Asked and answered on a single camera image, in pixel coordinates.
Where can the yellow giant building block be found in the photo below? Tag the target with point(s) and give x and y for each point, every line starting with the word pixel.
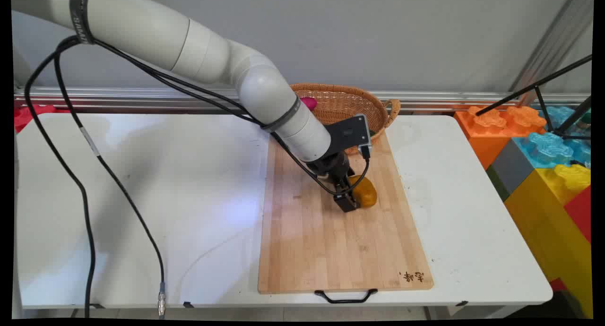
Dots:
pixel 548 222

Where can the slanted aluminium post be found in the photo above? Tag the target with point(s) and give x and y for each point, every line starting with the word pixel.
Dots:
pixel 553 42

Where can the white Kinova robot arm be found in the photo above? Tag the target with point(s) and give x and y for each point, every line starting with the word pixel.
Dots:
pixel 142 28

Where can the woven wicker basket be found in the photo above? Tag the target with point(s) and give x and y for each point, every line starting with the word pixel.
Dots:
pixel 345 104

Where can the magenta toy vegetable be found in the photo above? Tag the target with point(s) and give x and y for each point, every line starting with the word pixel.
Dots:
pixel 309 103

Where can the red giant building block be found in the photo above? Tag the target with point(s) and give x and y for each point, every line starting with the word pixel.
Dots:
pixel 582 212

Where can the bamboo cutting board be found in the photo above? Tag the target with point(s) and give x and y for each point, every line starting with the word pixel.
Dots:
pixel 326 250

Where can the black wrist camera mount plate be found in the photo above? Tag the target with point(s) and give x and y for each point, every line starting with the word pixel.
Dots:
pixel 350 132

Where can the light blue giant building block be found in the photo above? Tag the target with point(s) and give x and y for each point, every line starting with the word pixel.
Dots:
pixel 548 146

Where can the orange giant building block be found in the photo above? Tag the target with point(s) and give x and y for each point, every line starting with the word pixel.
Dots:
pixel 482 137

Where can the yellow-brown toy potato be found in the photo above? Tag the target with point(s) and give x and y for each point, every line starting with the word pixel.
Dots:
pixel 366 193

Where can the grey giant building block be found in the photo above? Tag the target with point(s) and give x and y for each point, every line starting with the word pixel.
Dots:
pixel 513 167

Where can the aluminium rail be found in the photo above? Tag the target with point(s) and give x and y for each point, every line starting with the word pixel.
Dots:
pixel 142 97

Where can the black tripod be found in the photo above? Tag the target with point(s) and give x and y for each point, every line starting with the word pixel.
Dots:
pixel 543 104

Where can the red plastic block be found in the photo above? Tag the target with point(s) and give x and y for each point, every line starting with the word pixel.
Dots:
pixel 28 115

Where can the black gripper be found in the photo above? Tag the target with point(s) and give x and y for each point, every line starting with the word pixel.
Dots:
pixel 333 165

